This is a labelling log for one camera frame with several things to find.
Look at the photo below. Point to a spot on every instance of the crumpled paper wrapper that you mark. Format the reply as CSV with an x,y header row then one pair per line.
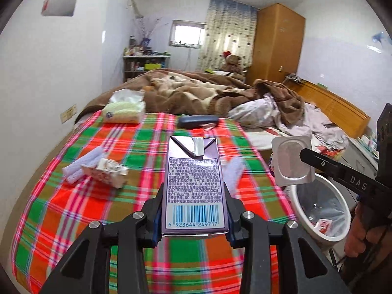
x,y
107,171

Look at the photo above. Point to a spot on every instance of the small window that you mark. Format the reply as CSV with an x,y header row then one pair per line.
x,y
186,33

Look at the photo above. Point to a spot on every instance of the grey drawer cabinet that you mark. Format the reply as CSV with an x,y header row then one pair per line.
x,y
349,156

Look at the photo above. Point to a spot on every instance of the plaid tablecloth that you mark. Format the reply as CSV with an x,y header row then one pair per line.
x,y
92,208

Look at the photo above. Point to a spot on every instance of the brown teddy bear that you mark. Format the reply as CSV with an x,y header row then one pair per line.
x,y
232,64

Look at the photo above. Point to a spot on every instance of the black phone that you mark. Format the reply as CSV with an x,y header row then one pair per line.
x,y
329,125

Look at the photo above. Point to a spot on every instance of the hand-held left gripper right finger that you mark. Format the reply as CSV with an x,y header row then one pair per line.
x,y
235,220

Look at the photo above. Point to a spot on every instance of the dry branches in vase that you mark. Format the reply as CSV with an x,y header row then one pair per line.
x,y
147,27

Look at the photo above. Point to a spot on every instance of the pink drink carton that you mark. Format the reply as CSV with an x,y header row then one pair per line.
x,y
323,225

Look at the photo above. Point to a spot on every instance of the brown blanket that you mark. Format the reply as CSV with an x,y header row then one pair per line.
x,y
190,92

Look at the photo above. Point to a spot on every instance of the power strip with chargers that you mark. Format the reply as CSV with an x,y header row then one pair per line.
x,y
295,78

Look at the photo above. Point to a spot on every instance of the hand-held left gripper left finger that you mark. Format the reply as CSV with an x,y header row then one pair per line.
x,y
157,226

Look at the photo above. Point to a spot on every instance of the grey bin liner bag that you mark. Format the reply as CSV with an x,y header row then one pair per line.
x,y
333,202

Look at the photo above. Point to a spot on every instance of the patterned curtain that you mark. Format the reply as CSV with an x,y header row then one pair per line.
x,y
220,30

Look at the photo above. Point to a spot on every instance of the pale floral quilt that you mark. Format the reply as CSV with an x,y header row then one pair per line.
x,y
254,110

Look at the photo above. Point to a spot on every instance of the purple milk carton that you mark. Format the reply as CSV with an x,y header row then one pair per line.
x,y
193,183

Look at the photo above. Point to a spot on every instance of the wooden wardrobe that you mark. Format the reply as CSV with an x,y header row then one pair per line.
x,y
275,43

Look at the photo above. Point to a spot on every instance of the white round bin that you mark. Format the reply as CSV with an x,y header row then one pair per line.
x,y
294,196

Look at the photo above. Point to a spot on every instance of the white ribbed wrapper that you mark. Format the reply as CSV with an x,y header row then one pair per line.
x,y
79,165

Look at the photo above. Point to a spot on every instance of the wall socket strip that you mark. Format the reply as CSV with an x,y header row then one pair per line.
x,y
69,114

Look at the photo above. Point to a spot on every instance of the wooden bed headboard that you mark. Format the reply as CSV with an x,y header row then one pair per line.
x,y
337,107

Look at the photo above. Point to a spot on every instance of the bed with floral sheet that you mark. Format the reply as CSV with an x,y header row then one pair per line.
x,y
263,132

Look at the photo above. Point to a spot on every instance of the cluttered shelf unit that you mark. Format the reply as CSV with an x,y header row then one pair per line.
x,y
131,67

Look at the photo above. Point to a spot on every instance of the tissue pack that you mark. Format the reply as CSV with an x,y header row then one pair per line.
x,y
122,111

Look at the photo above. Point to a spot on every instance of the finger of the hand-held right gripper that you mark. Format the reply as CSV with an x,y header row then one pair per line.
x,y
337,171
272,165

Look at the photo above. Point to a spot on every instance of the person's right hand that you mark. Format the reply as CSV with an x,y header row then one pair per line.
x,y
355,239

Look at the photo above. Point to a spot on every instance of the dark blue glasses case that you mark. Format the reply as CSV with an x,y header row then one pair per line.
x,y
196,121

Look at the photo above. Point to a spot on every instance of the green box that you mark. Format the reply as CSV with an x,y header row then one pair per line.
x,y
152,66

